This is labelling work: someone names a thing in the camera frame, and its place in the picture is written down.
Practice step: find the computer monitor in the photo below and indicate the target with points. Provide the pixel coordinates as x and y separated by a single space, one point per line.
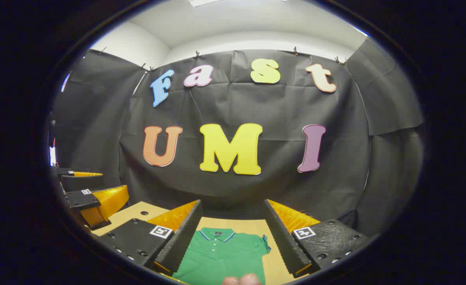
52 156

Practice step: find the black backdrop cloth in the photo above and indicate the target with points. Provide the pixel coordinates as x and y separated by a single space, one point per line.
256 107

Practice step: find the green T-shirt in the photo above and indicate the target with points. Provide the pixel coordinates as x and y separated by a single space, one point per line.
221 257

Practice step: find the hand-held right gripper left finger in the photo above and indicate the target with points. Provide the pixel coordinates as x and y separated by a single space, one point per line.
181 241

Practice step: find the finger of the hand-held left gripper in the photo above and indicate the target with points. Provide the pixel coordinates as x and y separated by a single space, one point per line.
65 172
106 200

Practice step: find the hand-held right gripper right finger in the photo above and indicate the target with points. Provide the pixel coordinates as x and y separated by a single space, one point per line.
284 241

